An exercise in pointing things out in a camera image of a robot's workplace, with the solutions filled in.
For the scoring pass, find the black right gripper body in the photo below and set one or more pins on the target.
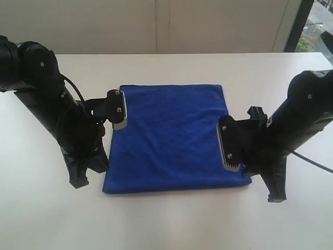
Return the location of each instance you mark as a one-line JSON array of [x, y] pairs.
[[268, 136]]

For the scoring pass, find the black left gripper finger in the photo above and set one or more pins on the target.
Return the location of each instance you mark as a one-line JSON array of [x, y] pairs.
[[77, 174], [98, 161]]

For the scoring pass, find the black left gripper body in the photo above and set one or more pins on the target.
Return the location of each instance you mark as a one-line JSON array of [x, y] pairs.
[[77, 132]]

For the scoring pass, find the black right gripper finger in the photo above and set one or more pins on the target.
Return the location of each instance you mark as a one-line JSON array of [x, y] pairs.
[[250, 170], [274, 177]]

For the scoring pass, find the blue towel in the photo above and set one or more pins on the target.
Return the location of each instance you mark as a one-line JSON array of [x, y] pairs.
[[170, 142]]

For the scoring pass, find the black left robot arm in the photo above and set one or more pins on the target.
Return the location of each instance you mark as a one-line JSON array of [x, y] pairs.
[[31, 72]]

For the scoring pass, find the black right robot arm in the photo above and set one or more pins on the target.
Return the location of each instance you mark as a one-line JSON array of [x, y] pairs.
[[304, 113]]

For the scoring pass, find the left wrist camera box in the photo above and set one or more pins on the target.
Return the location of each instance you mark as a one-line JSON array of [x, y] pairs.
[[112, 108]]

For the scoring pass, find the beige wall panel partition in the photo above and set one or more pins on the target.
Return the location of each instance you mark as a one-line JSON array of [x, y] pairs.
[[151, 27]]

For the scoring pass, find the black window frame post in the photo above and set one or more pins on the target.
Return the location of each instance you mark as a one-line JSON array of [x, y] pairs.
[[298, 25]]

